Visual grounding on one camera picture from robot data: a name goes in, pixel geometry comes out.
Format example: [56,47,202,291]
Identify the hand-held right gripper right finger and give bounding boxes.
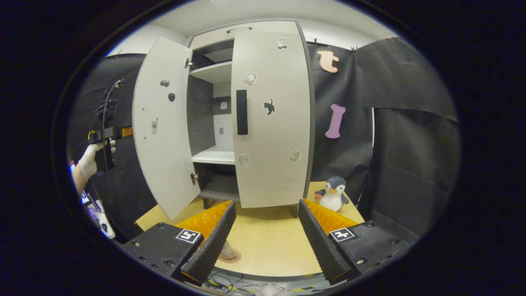
[298,199,415,285]

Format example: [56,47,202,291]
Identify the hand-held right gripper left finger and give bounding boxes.
[122,200,237,286]

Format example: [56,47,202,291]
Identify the round brown coaster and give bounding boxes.
[218,250,242,264]

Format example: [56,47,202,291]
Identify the white cabinet door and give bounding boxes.
[131,37,202,220]
[231,29,311,209]

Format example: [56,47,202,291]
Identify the white cabinet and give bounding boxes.
[185,20,316,218]

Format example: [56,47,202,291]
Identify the white cabinet shelf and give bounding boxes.
[189,61,233,84]
[191,149,236,166]

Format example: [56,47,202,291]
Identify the penguin plush toy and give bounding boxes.
[314,176,350,212]

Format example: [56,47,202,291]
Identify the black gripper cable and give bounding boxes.
[90,79,125,183]

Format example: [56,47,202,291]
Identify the tangled black cables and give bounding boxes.
[205,269,268,294]

